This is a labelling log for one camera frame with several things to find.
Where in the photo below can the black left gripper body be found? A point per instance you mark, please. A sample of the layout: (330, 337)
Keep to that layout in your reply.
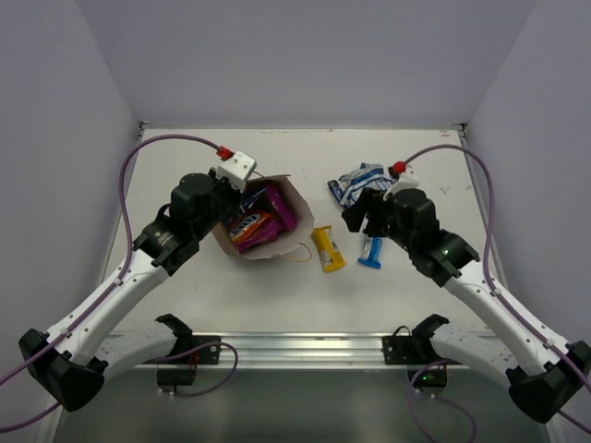
(229, 198)

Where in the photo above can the orange snack packet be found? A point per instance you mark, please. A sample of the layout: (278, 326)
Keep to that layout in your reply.
(248, 224)

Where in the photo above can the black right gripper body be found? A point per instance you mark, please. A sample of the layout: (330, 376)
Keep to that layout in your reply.
(381, 221)

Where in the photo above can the yellow snack packet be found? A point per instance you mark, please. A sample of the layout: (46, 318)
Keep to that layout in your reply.
(331, 258)

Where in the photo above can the blue white snack bag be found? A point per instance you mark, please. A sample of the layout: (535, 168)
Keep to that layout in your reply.
(348, 187)

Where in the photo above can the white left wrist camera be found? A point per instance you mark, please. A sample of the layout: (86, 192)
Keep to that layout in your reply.
(236, 167)

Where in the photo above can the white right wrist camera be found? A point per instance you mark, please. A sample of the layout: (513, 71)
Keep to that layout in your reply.
(403, 178)

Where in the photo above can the light blue snack bar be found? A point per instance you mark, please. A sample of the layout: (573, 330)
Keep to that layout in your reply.
(370, 256)

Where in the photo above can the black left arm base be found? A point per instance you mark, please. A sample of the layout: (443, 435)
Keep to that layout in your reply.
(182, 371)

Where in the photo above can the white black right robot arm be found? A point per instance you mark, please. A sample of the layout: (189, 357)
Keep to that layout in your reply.
(541, 369)

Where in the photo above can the brown paper bag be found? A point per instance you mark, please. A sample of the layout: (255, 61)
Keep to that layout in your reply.
(287, 242)

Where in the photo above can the dark blue snack packet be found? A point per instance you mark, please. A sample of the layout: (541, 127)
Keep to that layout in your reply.
(254, 199)

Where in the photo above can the magenta snack wrapper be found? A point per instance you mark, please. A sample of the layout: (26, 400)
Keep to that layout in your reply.
(280, 206)

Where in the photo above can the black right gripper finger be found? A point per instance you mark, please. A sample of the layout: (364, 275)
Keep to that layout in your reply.
(370, 200)
(355, 220)

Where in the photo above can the aluminium mounting rail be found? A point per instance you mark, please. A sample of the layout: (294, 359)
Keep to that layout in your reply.
(314, 351)

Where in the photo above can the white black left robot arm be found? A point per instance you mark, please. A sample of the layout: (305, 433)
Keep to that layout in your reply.
(73, 358)

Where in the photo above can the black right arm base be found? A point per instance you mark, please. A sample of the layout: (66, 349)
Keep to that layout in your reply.
(403, 348)

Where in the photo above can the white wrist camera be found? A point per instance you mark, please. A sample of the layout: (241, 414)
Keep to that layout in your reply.
(403, 178)
(236, 167)

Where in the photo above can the small magenta snack packet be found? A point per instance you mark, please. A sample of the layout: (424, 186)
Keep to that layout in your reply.
(268, 232)

